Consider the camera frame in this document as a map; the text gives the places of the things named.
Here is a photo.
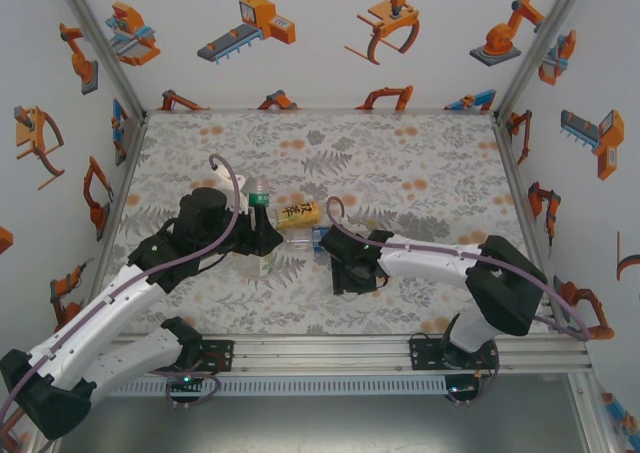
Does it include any slotted white cable duct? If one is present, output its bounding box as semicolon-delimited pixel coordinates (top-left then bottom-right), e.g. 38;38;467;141
89;376;448;397

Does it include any floral patterned tablecloth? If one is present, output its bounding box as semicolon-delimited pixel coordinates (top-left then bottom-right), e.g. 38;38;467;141
107;110;557;337

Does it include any aluminium frame leg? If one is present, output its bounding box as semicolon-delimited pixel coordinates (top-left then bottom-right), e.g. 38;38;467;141
567;372;616;453

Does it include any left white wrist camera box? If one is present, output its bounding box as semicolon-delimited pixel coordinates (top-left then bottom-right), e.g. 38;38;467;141
214;170;250;212

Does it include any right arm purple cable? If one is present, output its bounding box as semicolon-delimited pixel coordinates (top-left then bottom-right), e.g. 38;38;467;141
325;196;593;407

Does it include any aluminium frame post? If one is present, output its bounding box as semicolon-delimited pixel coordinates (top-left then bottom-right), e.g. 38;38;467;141
51;0;150;120
492;0;595;122

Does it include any aluminium profile rail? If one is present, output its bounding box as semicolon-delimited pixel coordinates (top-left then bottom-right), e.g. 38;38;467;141
47;333;595;378

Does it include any yellow label plastic bottle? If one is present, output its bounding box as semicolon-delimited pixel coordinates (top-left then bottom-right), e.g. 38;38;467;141
272;200;322;232

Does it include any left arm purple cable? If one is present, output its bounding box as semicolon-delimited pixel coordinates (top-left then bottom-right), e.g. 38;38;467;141
0;153;239;427

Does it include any aluminium table side rail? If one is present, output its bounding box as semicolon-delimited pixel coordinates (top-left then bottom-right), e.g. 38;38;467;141
74;112;150;337
492;115;569;334

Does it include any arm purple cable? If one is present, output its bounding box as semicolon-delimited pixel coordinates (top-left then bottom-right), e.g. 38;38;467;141
0;153;239;427
325;196;593;407

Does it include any green circuit board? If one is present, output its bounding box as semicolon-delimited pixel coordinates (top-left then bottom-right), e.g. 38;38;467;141
166;371;207;399
446;380;482;403

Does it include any small blue label bottle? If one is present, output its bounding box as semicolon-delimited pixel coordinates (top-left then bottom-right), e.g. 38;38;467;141
283;226;332;255

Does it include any white green label bottle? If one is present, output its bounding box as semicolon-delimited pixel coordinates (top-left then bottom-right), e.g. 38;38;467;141
247;174;276;281

